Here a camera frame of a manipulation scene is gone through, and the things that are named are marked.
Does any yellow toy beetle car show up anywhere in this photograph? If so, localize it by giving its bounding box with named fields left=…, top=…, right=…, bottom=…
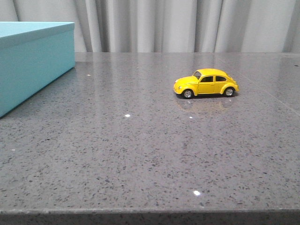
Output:
left=173, top=68, right=239, bottom=99

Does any light blue storage box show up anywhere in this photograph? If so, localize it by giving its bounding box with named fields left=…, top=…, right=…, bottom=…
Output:
left=0, top=22, right=75, bottom=116

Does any white pleated curtain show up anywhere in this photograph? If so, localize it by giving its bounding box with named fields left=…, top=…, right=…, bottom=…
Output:
left=0, top=0, right=300, bottom=53

